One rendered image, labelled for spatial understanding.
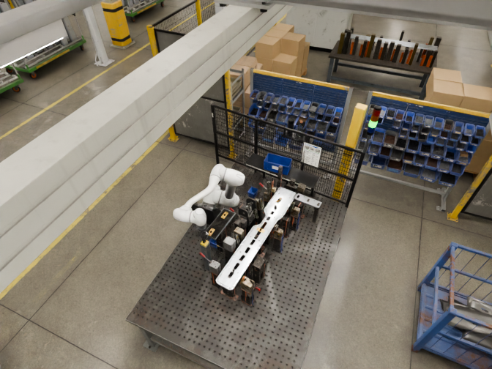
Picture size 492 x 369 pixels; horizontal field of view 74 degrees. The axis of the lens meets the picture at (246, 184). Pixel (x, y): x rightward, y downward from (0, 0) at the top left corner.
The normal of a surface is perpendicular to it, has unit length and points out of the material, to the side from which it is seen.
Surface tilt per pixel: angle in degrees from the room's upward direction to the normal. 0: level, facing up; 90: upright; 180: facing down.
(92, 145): 90
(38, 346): 0
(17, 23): 90
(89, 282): 0
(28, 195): 90
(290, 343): 0
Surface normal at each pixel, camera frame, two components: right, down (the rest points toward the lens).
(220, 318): -0.01, -0.70
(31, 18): 0.92, 0.28
